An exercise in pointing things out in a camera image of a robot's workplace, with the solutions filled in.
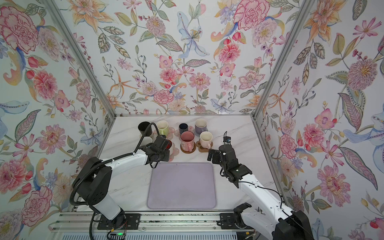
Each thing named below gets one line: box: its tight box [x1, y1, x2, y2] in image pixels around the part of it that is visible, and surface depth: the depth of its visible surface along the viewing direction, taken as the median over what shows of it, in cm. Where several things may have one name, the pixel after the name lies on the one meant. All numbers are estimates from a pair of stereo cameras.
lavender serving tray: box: [147, 162, 217, 209], surface depth 87 cm
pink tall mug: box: [180, 130, 195, 152], surface depth 95 cm
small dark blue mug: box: [179, 123, 189, 135], surface depth 106 cm
